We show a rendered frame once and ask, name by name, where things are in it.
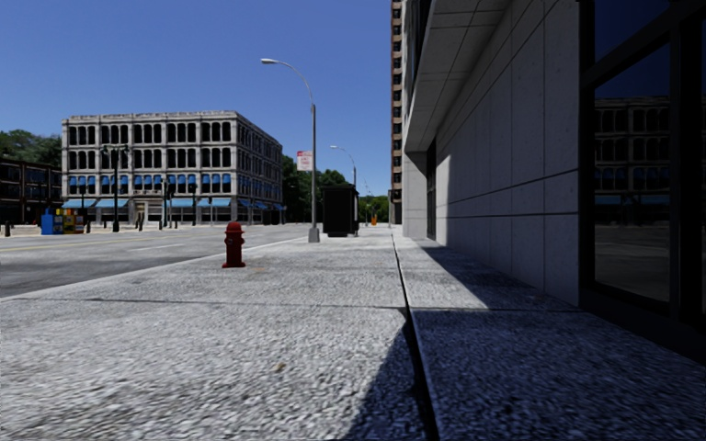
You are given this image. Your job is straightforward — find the brown brick tower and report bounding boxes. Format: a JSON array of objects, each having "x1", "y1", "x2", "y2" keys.
[{"x1": 390, "y1": 0, "x2": 404, "y2": 225}]

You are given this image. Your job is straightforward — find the pale concrete building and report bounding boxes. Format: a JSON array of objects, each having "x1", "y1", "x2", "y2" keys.
[{"x1": 401, "y1": 0, "x2": 706, "y2": 365}]

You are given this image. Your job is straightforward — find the dark brick building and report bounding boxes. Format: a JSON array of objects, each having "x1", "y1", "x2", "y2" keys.
[{"x1": 0, "y1": 158, "x2": 63, "y2": 225}]

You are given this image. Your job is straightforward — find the traffic light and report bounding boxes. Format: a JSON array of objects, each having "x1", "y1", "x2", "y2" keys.
[{"x1": 159, "y1": 177, "x2": 176, "y2": 231}]

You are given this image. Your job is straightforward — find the black bus shelter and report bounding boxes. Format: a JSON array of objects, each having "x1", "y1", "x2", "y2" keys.
[{"x1": 321, "y1": 184, "x2": 360, "y2": 238}]

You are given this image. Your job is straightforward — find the red fire hydrant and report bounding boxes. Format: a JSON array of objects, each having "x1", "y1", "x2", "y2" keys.
[{"x1": 222, "y1": 221, "x2": 247, "y2": 269}]

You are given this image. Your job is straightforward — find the grey stone building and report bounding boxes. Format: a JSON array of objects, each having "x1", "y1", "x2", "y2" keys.
[{"x1": 60, "y1": 109, "x2": 287, "y2": 227}]

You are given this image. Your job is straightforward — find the grey street lamp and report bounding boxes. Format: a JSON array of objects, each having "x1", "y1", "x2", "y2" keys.
[
  {"x1": 329, "y1": 144, "x2": 359, "y2": 189},
  {"x1": 260, "y1": 57, "x2": 321, "y2": 244}
]

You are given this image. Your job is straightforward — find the dark street lamp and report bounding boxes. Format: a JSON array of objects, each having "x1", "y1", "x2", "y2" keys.
[{"x1": 100, "y1": 144, "x2": 131, "y2": 233}]

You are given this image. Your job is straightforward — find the trees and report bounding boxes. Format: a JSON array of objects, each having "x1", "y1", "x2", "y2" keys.
[
  {"x1": 280, "y1": 154, "x2": 391, "y2": 224},
  {"x1": 0, "y1": 129, "x2": 63, "y2": 169}
]

